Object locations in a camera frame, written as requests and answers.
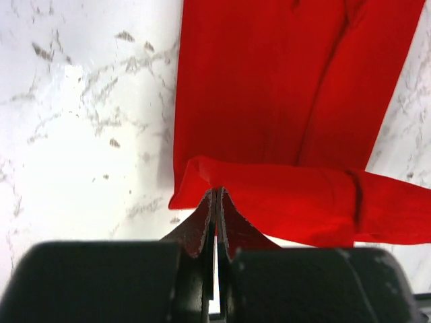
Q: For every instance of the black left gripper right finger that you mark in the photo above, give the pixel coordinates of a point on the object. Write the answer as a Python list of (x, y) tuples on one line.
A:
[(234, 234)]

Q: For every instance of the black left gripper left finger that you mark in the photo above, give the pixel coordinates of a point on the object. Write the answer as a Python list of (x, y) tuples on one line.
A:
[(186, 276)]

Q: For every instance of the bright red t shirt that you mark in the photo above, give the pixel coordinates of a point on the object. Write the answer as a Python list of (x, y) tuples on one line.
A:
[(281, 102)]

